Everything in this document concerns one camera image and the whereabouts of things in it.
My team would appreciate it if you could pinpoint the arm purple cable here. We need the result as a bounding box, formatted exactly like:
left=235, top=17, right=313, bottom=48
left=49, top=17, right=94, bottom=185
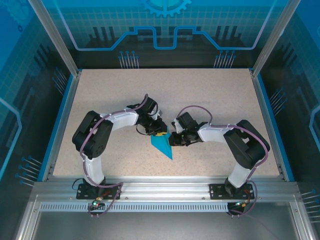
left=79, top=93, right=125, bottom=218
left=177, top=105, right=271, bottom=218

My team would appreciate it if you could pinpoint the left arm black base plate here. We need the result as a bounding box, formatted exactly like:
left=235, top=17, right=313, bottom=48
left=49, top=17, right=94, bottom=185
left=76, top=183, right=123, bottom=201

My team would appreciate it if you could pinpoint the aluminium mounting rail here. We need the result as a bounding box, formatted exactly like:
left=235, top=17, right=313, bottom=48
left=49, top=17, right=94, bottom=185
left=32, top=176, right=300, bottom=201

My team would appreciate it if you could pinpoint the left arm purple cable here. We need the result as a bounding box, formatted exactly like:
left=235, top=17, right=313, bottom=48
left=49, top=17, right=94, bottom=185
left=79, top=93, right=125, bottom=218

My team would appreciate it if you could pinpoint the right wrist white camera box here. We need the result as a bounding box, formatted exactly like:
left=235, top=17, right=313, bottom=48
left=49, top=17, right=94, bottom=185
left=171, top=117, right=185, bottom=134

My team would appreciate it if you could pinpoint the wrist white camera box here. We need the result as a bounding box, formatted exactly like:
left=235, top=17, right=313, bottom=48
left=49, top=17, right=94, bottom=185
left=152, top=109, right=165, bottom=121
left=171, top=117, right=185, bottom=134

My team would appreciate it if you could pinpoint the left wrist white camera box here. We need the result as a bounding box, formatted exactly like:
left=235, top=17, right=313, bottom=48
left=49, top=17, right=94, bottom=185
left=152, top=109, right=165, bottom=121

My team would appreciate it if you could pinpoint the aluminium frame post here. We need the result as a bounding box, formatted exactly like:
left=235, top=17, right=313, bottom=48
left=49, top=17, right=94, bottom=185
left=26, top=0, right=83, bottom=78
left=250, top=0, right=303, bottom=78

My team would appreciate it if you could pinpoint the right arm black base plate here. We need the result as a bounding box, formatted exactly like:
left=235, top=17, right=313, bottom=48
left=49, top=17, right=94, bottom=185
left=208, top=182, right=256, bottom=201

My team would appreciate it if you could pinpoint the slotted grey cable duct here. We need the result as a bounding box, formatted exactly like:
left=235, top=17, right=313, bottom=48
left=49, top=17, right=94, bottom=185
left=39, top=201, right=231, bottom=211

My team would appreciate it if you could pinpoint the thin black cable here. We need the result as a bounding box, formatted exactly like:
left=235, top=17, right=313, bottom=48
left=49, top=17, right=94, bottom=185
left=71, top=177, right=86, bottom=192

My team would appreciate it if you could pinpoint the blue paper sheet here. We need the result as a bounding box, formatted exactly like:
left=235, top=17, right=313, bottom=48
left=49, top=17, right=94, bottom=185
left=150, top=131, right=174, bottom=161

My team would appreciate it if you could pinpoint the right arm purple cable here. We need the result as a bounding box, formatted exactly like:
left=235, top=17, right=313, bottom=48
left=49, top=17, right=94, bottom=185
left=177, top=105, right=271, bottom=218

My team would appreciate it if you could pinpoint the aluminium table side rail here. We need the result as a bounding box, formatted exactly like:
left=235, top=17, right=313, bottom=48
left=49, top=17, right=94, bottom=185
left=41, top=71, right=82, bottom=182
left=250, top=71, right=296, bottom=182

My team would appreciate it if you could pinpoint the brass cable connector with light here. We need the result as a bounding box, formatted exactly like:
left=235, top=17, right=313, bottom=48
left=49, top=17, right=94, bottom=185
left=91, top=197, right=105, bottom=210
left=233, top=199, right=251, bottom=210

